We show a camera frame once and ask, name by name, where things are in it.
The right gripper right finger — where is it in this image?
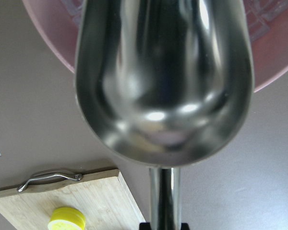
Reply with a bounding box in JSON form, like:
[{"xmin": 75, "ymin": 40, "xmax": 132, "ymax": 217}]
[{"xmin": 180, "ymin": 223, "xmax": 190, "ymax": 230}]

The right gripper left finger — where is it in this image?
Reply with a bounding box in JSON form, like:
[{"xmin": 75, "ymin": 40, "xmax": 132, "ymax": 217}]
[{"xmin": 139, "ymin": 222, "xmax": 151, "ymax": 230}]

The stainless steel ice scoop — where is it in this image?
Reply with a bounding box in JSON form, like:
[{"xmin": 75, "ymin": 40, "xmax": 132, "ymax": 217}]
[{"xmin": 75, "ymin": 0, "xmax": 254, "ymax": 230}]

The bamboo cutting board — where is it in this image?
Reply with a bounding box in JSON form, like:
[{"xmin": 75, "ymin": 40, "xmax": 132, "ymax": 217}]
[{"xmin": 0, "ymin": 169, "xmax": 145, "ymax": 230}]

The half lemon slice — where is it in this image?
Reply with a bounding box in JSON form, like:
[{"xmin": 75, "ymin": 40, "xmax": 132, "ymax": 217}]
[{"xmin": 48, "ymin": 207, "xmax": 86, "ymax": 230}]

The pink ribbed bowl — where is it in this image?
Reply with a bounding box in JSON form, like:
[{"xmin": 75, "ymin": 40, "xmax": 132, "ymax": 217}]
[{"xmin": 23, "ymin": 0, "xmax": 288, "ymax": 91}]

